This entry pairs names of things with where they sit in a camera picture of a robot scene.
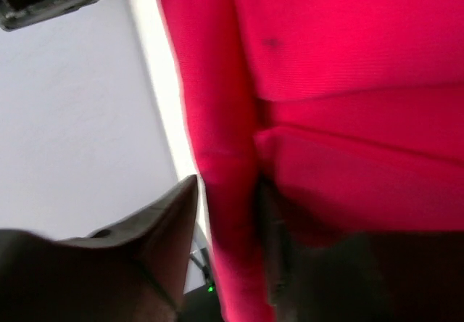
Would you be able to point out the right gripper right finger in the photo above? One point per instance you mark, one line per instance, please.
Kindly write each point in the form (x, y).
(391, 276)

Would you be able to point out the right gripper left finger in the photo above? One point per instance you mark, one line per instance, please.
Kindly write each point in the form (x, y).
(132, 270)

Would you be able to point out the magenta t shirt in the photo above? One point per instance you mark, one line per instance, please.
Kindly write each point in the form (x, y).
(352, 109)

